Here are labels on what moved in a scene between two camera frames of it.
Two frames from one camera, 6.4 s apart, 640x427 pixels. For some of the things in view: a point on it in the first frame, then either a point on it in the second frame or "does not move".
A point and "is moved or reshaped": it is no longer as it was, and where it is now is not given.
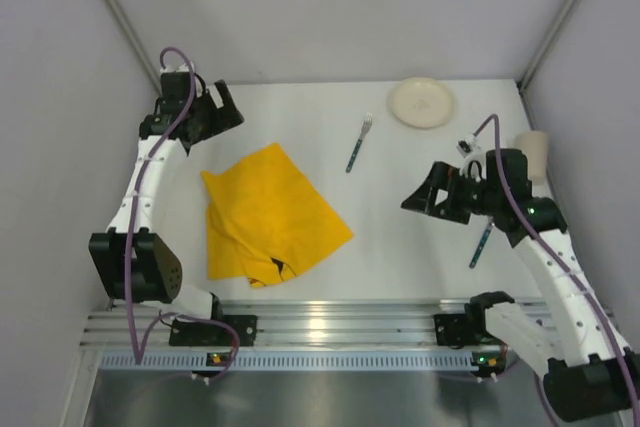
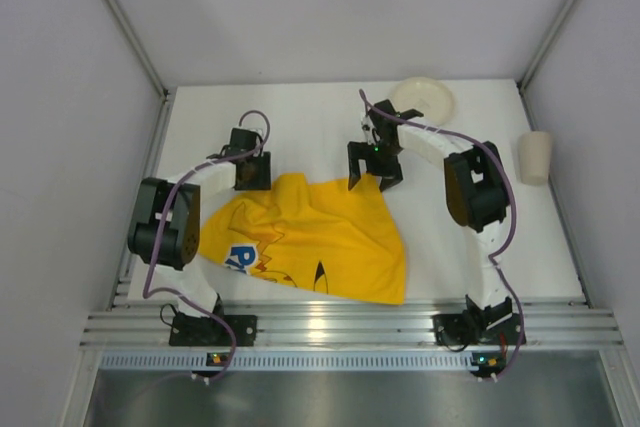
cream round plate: (422, 102) does not move
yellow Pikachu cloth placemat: (266, 223) is moved or reshaped
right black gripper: (454, 192) to (375, 162)
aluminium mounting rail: (295, 324) does not move
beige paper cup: (534, 144) does not move
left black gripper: (206, 113) to (253, 172)
